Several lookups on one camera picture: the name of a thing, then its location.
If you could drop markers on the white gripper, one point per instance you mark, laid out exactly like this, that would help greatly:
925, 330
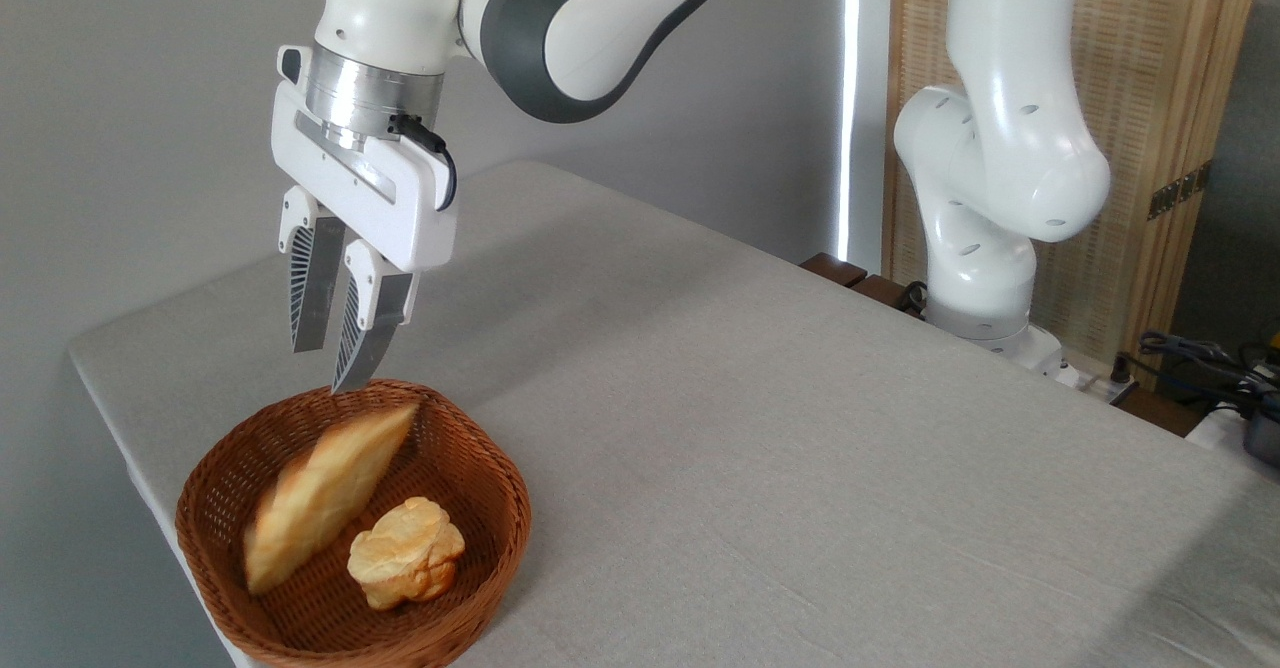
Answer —
400, 203

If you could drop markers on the long braided golden bread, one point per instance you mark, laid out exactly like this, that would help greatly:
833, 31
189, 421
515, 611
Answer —
325, 493

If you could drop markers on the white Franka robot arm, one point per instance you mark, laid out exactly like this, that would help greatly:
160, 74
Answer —
600, 28

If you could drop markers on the brown woven wicker basket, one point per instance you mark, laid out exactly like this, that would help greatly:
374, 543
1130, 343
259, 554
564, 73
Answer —
470, 508

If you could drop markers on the small puffy golden bread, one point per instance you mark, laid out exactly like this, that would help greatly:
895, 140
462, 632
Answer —
405, 553

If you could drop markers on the grey tablecloth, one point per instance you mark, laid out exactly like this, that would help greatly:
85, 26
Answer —
800, 498

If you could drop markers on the white power strip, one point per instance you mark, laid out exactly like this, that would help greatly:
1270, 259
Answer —
1095, 384

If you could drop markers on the dark metal screen hinge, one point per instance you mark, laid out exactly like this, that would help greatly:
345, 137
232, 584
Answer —
1180, 190

